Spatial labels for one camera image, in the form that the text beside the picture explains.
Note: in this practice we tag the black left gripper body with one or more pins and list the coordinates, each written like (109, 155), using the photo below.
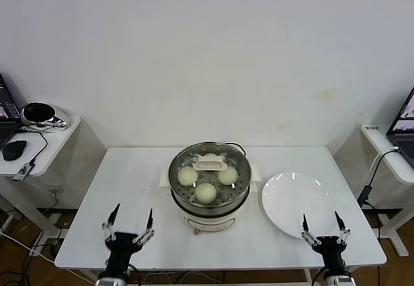
(123, 253)

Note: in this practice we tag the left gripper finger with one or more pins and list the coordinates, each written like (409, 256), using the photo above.
(147, 231)
(110, 224)

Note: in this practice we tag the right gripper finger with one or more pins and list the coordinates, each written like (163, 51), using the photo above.
(343, 231)
(309, 231)

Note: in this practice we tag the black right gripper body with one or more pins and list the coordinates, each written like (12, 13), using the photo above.
(330, 253)

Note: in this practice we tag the white steamed baozi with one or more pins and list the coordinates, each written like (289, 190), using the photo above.
(187, 176)
(210, 155)
(228, 176)
(205, 193)

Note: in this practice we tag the round glass lid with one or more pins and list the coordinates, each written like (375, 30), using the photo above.
(210, 164)

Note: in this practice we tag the perforated steel steamer basket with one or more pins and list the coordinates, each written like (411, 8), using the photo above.
(181, 198)

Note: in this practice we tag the large white round plate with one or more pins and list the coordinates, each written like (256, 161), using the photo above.
(300, 202)

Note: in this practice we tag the black power adapter brick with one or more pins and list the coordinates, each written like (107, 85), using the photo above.
(365, 194)

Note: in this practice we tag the plain white side table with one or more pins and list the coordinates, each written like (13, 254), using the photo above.
(64, 150)

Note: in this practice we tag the white side table with label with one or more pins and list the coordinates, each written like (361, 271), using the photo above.
(372, 143)

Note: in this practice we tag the grey usb hub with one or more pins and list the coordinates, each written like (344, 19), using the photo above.
(23, 170)

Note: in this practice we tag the black open laptop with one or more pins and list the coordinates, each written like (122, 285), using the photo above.
(404, 127)
(6, 117)

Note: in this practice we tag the black computer mouse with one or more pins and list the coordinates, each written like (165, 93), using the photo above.
(14, 150)

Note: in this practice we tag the shiny chrome rounded device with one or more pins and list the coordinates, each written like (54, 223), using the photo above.
(39, 113)

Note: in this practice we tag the white wall socket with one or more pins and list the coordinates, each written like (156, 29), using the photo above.
(54, 189)

